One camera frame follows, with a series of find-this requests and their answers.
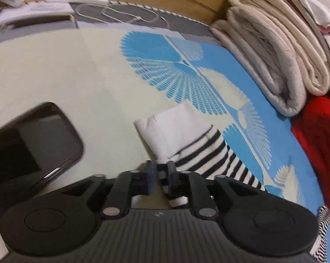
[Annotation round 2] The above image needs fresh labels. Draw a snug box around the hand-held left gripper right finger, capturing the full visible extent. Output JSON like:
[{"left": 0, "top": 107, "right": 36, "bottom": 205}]
[{"left": 157, "top": 161, "right": 253, "bottom": 219}]

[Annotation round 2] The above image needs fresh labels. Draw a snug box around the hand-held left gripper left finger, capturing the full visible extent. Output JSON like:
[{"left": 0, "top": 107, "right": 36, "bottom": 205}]
[{"left": 59, "top": 160, "right": 156, "bottom": 220}]

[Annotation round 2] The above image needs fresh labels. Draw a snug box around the black white striped sock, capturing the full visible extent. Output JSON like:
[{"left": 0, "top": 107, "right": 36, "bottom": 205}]
[{"left": 155, "top": 125, "right": 266, "bottom": 209}]

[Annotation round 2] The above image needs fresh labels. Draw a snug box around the blue cream patterned mat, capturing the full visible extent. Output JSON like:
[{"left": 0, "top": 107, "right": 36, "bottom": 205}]
[{"left": 0, "top": 22, "right": 330, "bottom": 261}]

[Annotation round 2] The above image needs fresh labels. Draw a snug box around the black smartphone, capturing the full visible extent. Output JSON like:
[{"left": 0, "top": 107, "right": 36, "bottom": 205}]
[{"left": 0, "top": 101, "right": 84, "bottom": 223}]

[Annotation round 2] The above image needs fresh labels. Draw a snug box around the red folded cloth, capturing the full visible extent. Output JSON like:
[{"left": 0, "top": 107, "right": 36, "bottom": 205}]
[{"left": 291, "top": 96, "right": 330, "bottom": 210}]

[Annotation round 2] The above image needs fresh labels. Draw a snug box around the beige folded blanket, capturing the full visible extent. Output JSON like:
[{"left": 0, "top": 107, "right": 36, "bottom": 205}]
[{"left": 210, "top": 0, "right": 330, "bottom": 117}]

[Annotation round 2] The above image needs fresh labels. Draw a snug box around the white flat device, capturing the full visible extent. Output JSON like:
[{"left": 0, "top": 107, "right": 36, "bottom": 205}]
[{"left": 0, "top": 2, "right": 72, "bottom": 29}]

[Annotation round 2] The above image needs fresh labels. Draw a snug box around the white pink folded cloth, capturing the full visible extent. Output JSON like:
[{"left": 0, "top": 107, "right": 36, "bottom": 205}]
[{"left": 264, "top": 0, "right": 330, "bottom": 58}]

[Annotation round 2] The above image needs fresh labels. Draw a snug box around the white cable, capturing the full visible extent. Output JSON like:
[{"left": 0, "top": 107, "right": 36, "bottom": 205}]
[{"left": 73, "top": 3, "right": 171, "bottom": 29}]

